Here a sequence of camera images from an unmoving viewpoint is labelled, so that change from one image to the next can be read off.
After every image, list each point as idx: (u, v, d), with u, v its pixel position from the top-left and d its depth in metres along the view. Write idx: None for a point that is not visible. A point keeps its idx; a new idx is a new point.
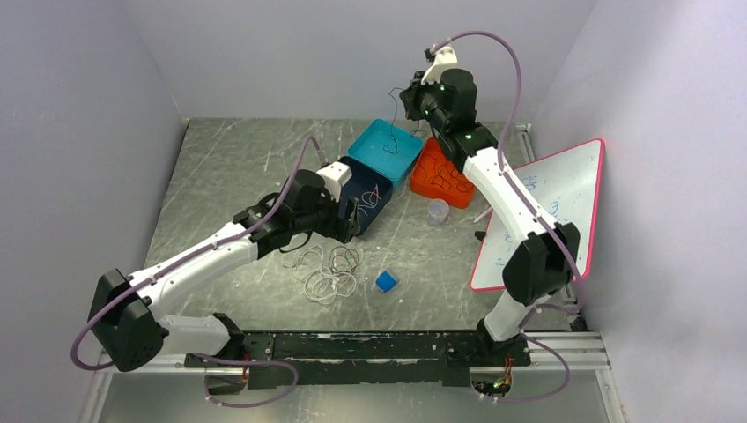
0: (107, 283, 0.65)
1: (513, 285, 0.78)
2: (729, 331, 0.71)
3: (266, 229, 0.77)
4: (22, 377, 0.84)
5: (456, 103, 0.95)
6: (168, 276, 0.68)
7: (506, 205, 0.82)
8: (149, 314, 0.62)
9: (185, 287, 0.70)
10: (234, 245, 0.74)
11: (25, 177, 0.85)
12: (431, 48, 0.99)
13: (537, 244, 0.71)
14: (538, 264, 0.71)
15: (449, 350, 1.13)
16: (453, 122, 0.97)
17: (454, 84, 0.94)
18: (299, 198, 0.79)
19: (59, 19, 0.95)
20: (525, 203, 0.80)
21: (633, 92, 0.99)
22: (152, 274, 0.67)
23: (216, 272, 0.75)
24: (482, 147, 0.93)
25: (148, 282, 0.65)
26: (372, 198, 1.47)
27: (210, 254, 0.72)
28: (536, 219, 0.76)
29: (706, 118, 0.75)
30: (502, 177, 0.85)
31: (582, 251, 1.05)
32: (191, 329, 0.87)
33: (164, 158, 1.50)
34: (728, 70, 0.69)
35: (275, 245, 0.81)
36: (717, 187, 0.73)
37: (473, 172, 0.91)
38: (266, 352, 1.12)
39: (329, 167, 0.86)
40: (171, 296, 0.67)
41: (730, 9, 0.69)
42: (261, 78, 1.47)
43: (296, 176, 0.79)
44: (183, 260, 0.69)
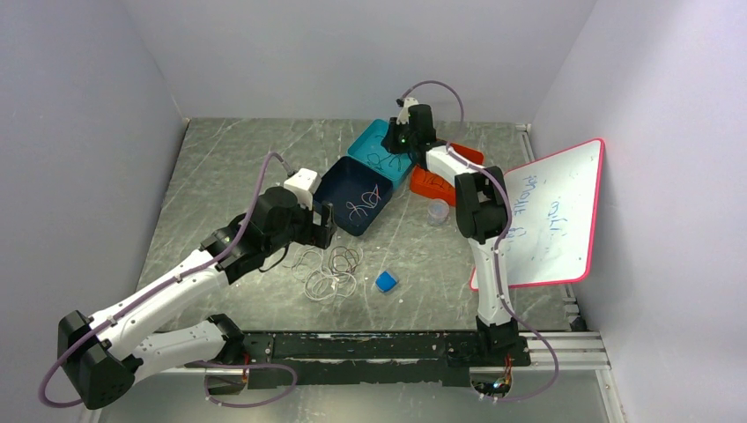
0: (68, 327, 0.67)
1: (464, 226, 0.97)
2: (729, 332, 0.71)
3: (236, 255, 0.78)
4: (23, 378, 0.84)
5: (418, 122, 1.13)
6: (129, 315, 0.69)
7: (448, 169, 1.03)
8: (107, 359, 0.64)
9: (151, 325, 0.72)
10: (201, 275, 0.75)
11: (24, 177, 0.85)
12: (402, 97, 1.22)
13: (468, 178, 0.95)
14: (471, 193, 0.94)
15: (449, 350, 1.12)
16: (419, 137, 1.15)
17: (415, 109, 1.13)
18: (270, 219, 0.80)
19: (56, 18, 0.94)
20: (457, 160, 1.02)
21: (632, 94, 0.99)
22: (112, 315, 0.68)
23: (183, 303, 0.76)
24: (437, 145, 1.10)
25: (108, 324, 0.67)
26: (373, 198, 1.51)
27: (175, 286, 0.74)
28: (467, 167, 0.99)
29: (702, 120, 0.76)
30: (448, 154, 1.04)
31: (581, 250, 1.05)
32: (173, 347, 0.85)
33: (163, 159, 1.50)
34: (729, 76, 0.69)
35: (246, 268, 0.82)
36: (713, 188, 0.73)
37: (430, 164, 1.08)
38: (266, 352, 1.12)
39: (296, 177, 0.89)
40: (133, 337, 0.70)
41: (726, 17, 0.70)
42: (261, 78, 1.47)
43: (264, 196, 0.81)
44: (144, 299, 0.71)
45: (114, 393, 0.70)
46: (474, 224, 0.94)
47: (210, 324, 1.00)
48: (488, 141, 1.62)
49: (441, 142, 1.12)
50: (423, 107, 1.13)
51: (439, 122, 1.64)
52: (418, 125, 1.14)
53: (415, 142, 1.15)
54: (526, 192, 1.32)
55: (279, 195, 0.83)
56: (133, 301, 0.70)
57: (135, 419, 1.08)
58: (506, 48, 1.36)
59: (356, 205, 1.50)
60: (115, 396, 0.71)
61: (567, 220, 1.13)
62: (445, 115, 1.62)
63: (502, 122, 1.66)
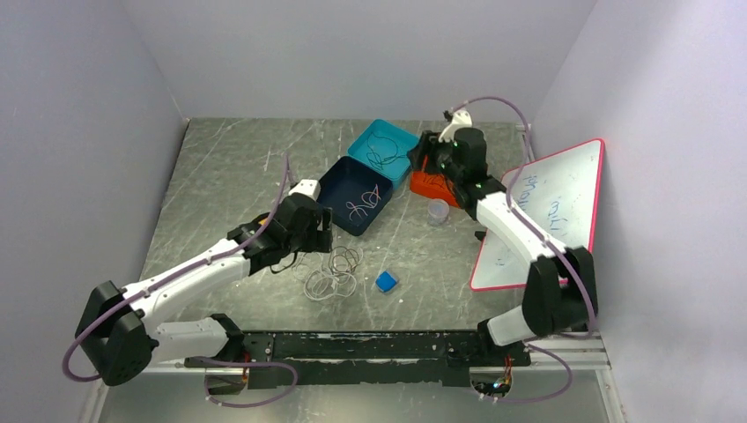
0: (99, 295, 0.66)
1: (533, 316, 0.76)
2: (729, 332, 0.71)
3: (258, 246, 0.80)
4: (23, 378, 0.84)
5: (469, 157, 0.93)
6: (162, 290, 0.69)
7: (516, 239, 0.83)
8: (141, 327, 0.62)
9: (178, 301, 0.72)
10: (228, 260, 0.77)
11: (24, 176, 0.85)
12: (450, 109, 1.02)
13: (547, 264, 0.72)
14: (551, 287, 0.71)
15: (449, 350, 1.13)
16: (467, 174, 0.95)
17: (465, 139, 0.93)
18: (294, 219, 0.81)
19: (56, 18, 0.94)
20: (532, 231, 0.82)
21: (633, 92, 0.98)
22: (146, 287, 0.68)
23: (208, 286, 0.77)
24: (491, 191, 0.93)
25: (142, 295, 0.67)
26: (373, 198, 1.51)
27: (205, 267, 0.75)
28: (544, 244, 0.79)
29: (704, 117, 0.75)
30: (510, 214, 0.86)
31: (580, 250, 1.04)
32: (185, 335, 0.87)
33: (163, 159, 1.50)
34: (728, 73, 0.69)
35: (266, 261, 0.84)
36: (713, 184, 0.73)
37: (483, 213, 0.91)
38: (266, 352, 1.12)
39: (299, 185, 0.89)
40: (161, 312, 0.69)
41: (726, 14, 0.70)
42: (261, 78, 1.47)
43: (292, 197, 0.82)
44: (176, 275, 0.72)
45: (130, 370, 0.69)
46: (551, 323, 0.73)
47: (215, 322, 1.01)
48: (488, 141, 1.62)
49: (494, 184, 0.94)
50: (475, 137, 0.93)
51: (439, 122, 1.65)
52: (467, 161, 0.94)
53: (462, 181, 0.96)
54: (527, 192, 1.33)
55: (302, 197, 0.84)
56: (167, 276, 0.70)
57: (136, 418, 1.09)
58: (506, 48, 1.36)
59: (357, 205, 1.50)
60: (132, 372, 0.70)
61: (567, 220, 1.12)
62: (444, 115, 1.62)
63: (502, 122, 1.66)
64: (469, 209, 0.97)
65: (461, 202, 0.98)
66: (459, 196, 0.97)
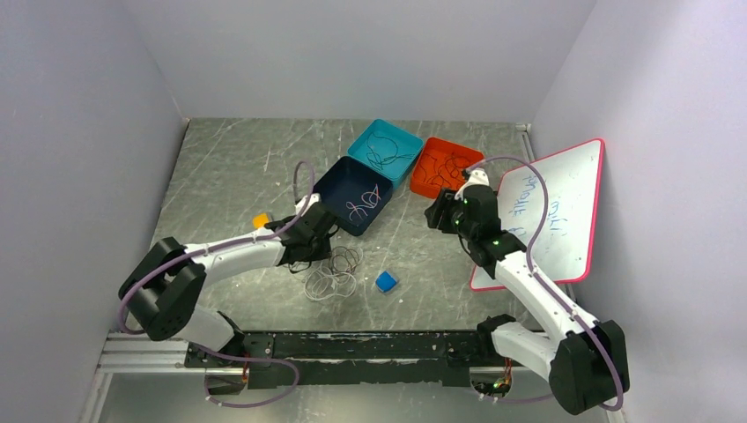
0: (162, 248, 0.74)
1: (563, 397, 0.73)
2: (728, 332, 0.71)
3: (291, 238, 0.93)
4: (22, 379, 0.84)
5: (481, 214, 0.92)
6: (218, 253, 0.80)
7: (542, 307, 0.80)
8: (201, 277, 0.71)
9: (227, 266, 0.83)
10: (269, 243, 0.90)
11: (24, 175, 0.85)
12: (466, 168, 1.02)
13: (577, 344, 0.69)
14: (583, 368, 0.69)
15: (449, 350, 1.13)
16: (480, 229, 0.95)
17: (476, 196, 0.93)
18: (321, 221, 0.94)
19: (56, 18, 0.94)
20: (558, 301, 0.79)
21: (632, 93, 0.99)
22: (206, 247, 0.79)
23: (247, 262, 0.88)
24: (511, 249, 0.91)
25: (203, 252, 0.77)
26: (373, 198, 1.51)
27: (251, 245, 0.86)
28: (573, 318, 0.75)
29: (702, 120, 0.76)
30: (533, 278, 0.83)
31: (581, 250, 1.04)
32: (199, 315, 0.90)
33: (163, 159, 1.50)
34: (728, 75, 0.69)
35: (292, 256, 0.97)
36: (714, 185, 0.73)
37: (502, 273, 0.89)
38: (266, 352, 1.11)
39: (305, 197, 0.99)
40: (211, 271, 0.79)
41: (726, 15, 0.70)
42: (262, 78, 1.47)
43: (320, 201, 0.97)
44: (231, 244, 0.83)
45: (174, 326, 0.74)
46: (584, 404, 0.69)
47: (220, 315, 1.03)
48: (488, 141, 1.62)
49: (510, 239, 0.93)
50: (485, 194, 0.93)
51: (439, 123, 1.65)
52: (479, 216, 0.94)
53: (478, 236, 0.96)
54: (526, 191, 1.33)
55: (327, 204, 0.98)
56: (225, 242, 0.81)
57: (136, 418, 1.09)
58: (506, 49, 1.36)
59: (356, 206, 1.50)
60: (174, 328, 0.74)
61: (567, 220, 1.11)
62: (444, 115, 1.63)
63: (502, 122, 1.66)
64: (486, 265, 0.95)
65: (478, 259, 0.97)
66: (476, 252, 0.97)
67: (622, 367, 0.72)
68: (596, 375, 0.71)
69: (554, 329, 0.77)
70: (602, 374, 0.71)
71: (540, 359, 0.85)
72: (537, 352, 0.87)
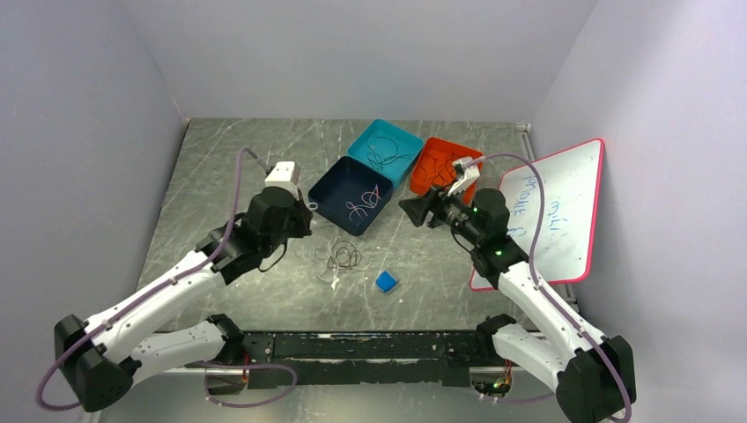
0: (64, 330, 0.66)
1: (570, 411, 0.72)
2: (729, 333, 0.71)
3: (231, 253, 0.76)
4: (22, 378, 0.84)
5: (493, 226, 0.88)
6: (125, 319, 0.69)
7: (548, 322, 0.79)
8: (104, 362, 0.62)
9: (149, 324, 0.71)
10: (195, 277, 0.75)
11: (25, 174, 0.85)
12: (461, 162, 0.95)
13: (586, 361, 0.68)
14: (593, 386, 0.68)
15: (448, 350, 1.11)
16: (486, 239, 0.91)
17: (490, 208, 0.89)
18: (266, 220, 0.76)
19: (57, 19, 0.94)
20: (565, 316, 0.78)
21: (632, 92, 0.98)
22: (108, 318, 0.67)
23: (179, 306, 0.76)
24: (514, 260, 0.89)
25: (104, 328, 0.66)
26: (373, 198, 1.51)
27: (170, 289, 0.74)
28: (580, 334, 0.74)
29: (704, 121, 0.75)
30: (539, 293, 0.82)
31: (581, 250, 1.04)
32: (173, 347, 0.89)
33: (163, 158, 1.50)
34: (728, 76, 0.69)
35: (243, 270, 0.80)
36: (714, 186, 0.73)
37: (506, 285, 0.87)
38: (266, 353, 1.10)
39: (275, 171, 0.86)
40: (127, 340, 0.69)
41: (726, 15, 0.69)
42: (262, 78, 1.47)
43: (259, 196, 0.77)
44: (141, 300, 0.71)
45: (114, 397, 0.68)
46: (592, 419, 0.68)
47: (209, 324, 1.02)
48: (488, 141, 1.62)
49: (514, 248, 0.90)
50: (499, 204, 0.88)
51: (439, 123, 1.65)
52: (488, 228, 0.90)
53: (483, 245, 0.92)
54: (526, 191, 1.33)
55: (275, 193, 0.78)
56: (131, 304, 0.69)
57: (136, 418, 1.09)
58: (506, 48, 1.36)
59: (357, 206, 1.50)
60: (114, 399, 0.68)
61: (568, 220, 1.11)
62: (444, 115, 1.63)
63: (502, 122, 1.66)
64: (488, 275, 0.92)
65: (478, 267, 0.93)
66: (477, 260, 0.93)
67: (630, 381, 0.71)
68: (605, 389, 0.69)
69: (561, 345, 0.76)
70: (611, 388, 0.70)
71: (546, 371, 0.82)
72: (544, 361, 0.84)
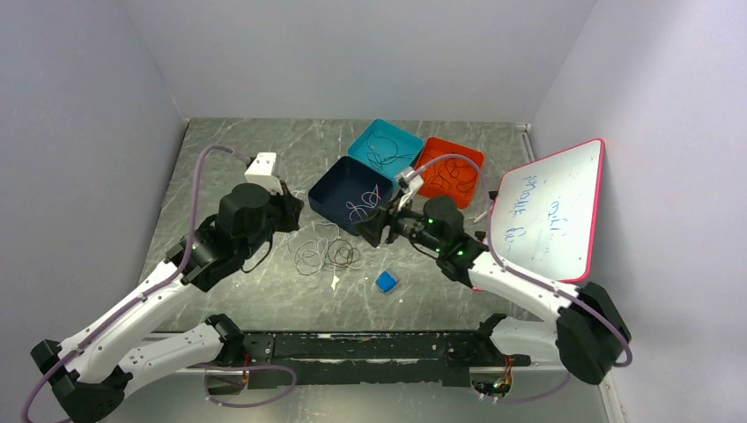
0: (40, 357, 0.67)
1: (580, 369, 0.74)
2: (728, 333, 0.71)
3: (207, 259, 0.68)
4: (21, 378, 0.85)
5: (453, 233, 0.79)
6: (96, 342, 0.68)
7: (525, 295, 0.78)
8: (78, 389, 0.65)
9: (124, 343, 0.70)
10: (166, 293, 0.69)
11: (25, 174, 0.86)
12: (403, 174, 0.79)
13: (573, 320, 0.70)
14: (587, 339, 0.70)
15: (448, 350, 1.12)
16: (447, 246, 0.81)
17: (446, 218, 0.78)
18: (240, 223, 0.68)
19: (58, 20, 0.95)
20: (537, 283, 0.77)
21: (633, 92, 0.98)
22: (79, 343, 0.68)
23: (158, 319, 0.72)
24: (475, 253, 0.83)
25: (76, 353, 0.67)
26: (373, 198, 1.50)
27: (141, 306, 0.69)
28: (557, 294, 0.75)
29: (704, 121, 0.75)
30: (507, 271, 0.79)
31: (582, 250, 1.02)
32: (169, 355, 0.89)
33: (163, 158, 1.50)
34: (729, 75, 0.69)
35: (223, 276, 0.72)
36: (713, 184, 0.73)
37: (477, 279, 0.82)
38: (266, 352, 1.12)
39: (255, 164, 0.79)
40: (103, 361, 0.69)
41: (727, 14, 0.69)
42: (262, 78, 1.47)
43: (230, 196, 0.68)
44: (110, 322, 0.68)
45: (107, 408, 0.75)
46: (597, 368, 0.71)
47: (205, 327, 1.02)
48: (488, 141, 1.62)
49: (473, 243, 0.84)
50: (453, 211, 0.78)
51: (439, 122, 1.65)
52: (447, 236, 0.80)
53: (445, 252, 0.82)
54: (526, 191, 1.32)
55: (247, 192, 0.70)
56: (99, 329, 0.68)
57: (136, 418, 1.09)
58: (506, 48, 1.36)
59: (357, 206, 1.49)
60: (107, 411, 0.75)
61: (568, 220, 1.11)
62: (444, 115, 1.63)
63: (502, 122, 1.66)
64: (458, 278, 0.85)
65: (443, 272, 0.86)
66: (441, 266, 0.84)
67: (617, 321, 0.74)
68: (601, 338, 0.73)
69: (543, 311, 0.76)
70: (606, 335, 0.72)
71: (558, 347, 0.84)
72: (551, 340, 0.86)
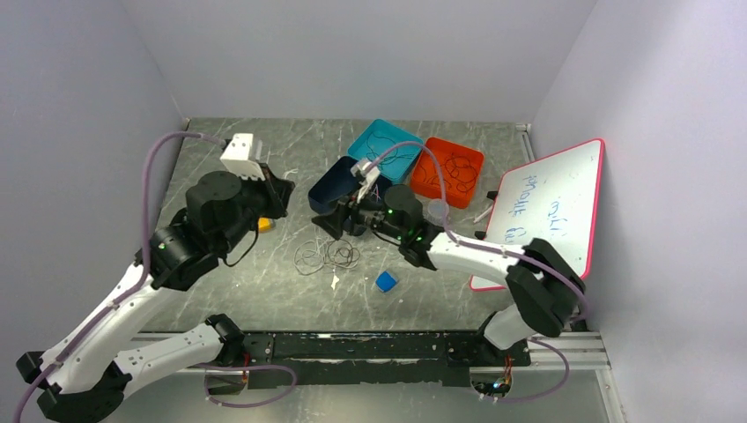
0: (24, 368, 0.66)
1: (539, 325, 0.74)
2: (728, 332, 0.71)
3: (179, 257, 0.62)
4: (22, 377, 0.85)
5: (414, 220, 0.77)
6: (74, 354, 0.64)
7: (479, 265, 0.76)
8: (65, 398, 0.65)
9: (104, 352, 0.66)
10: (136, 299, 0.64)
11: (25, 174, 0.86)
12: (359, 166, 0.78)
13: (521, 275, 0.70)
14: (537, 293, 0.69)
15: (449, 350, 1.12)
16: (408, 233, 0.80)
17: (405, 206, 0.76)
18: (208, 215, 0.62)
19: (58, 20, 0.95)
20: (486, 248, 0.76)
21: (633, 92, 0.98)
22: (58, 355, 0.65)
23: (138, 323, 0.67)
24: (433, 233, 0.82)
25: (56, 366, 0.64)
26: None
27: (114, 314, 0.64)
28: (506, 255, 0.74)
29: (704, 121, 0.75)
30: (461, 245, 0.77)
31: (581, 250, 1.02)
32: (169, 355, 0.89)
33: (163, 159, 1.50)
34: (729, 75, 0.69)
35: (202, 272, 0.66)
36: (714, 184, 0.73)
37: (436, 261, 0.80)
38: (266, 353, 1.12)
39: (230, 146, 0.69)
40: (85, 372, 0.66)
41: (727, 14, 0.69)
42: (262, 78, 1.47)
43: (194, 189, 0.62)
44: (84, 334, 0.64)
45: (107, 408, 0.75)
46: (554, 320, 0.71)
47: (205, 327, 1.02)
48: (488, 141, 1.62)
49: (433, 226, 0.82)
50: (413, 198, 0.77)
51: (439, 122, 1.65)
52: (408, 224, 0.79)
53: (406, 239, 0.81)
54: (526, 191, 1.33)
55: (215, 182, 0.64)
56: (73, 341, 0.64)
57: (136, 418, 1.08)
58: (505, 48, 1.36)
59: None
60: (105, 411, 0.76)
61: (567, 220, 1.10)
62: (444, 115, 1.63)
63: (502, 122, 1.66)
64: (423, 263, 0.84)
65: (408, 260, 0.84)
66: (404, 254, 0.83)
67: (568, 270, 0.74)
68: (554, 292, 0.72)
69: (499, 276, 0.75)
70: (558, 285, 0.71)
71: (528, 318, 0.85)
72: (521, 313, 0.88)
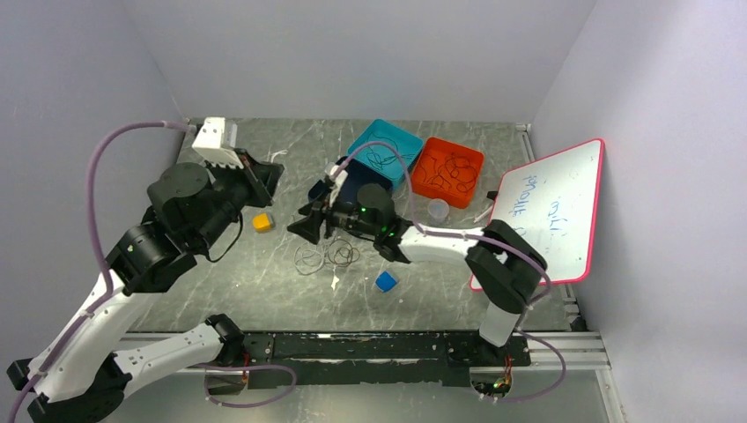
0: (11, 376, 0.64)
1: (504, 301, 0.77)
2: (728, 332, 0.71)
3: (152, 257, 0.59)
4: None
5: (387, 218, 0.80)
6: (56, 364, 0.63)
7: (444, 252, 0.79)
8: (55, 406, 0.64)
9: (87, 358, 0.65)
10: (111, 306, 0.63)
11: (25, 174, 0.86)
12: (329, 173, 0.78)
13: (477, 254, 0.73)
14: (496, 270, 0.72)
15: (449, 350, 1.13)
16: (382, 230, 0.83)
17: (377, 204, 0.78)
18: (175, 211, 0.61)
19: (56, 20, 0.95)
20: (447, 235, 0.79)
21: (632, 92, 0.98)
22: (40, 366, 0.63)
23: (118, 328, 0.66)
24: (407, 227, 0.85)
25: (40, 376, 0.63)
26: None
27: (89, 322, 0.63)
28: (466, 239, 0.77)
29: (704, 122, 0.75)
30: (429, 234, 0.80)
31: (582, 250, 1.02)
32: (170, 355, 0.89)
33: (163, 159, 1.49)
34: (728, 76, 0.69)
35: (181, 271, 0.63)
36: (713, 185, 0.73)
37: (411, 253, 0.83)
38: (266, 352, 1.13)
39: (201, 134, 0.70)
40: (72, 380, 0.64)
41: (726, 16, 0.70)
42: (262, 78, 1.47)
43: (157, 187, 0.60)
44: (63, 343, 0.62)
45: (105, 408, 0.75)
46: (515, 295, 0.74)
47: (205, 327, 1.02)
48: (488, 141, 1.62)
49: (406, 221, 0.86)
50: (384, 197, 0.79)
51: (439, 122, 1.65)
52: (381, 220, 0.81)
53: (380, 236, 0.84)
54: (526, 191, 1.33)
55: (179, 178, 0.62)
56: (52, 351, 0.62)
57: (135, 418, 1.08)
58: (505, 49, 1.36)
59: None
60: (101, 414, 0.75)
61: (567, 220, 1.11)
62: (444, 115, 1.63)
63: (502, 122, 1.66)
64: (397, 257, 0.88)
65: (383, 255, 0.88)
66: (380, 249, 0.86)
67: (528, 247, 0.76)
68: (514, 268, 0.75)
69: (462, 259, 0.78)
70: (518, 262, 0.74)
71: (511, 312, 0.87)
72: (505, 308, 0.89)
